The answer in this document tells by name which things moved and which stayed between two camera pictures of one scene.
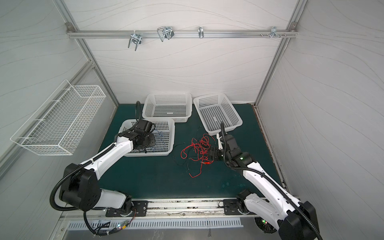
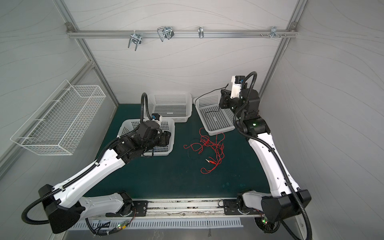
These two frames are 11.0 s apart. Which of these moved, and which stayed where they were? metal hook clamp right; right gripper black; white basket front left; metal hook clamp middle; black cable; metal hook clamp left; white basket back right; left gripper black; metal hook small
Moved: left gripper black; right gripper black; black cable
Stayed: metal hook clamp middle; white basket back right; metal hook clamp right; metal hook small; metal hook clamp left; white basket front left
